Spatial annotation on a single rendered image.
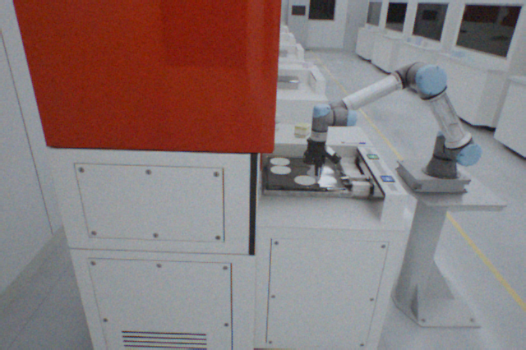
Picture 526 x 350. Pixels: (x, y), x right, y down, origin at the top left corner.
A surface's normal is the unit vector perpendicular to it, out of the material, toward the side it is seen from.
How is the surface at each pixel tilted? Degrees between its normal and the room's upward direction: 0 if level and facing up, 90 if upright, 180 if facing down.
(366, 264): 90
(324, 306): 90
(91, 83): 90
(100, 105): 90
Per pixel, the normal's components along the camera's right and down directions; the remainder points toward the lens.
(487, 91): -0.01, 0.44
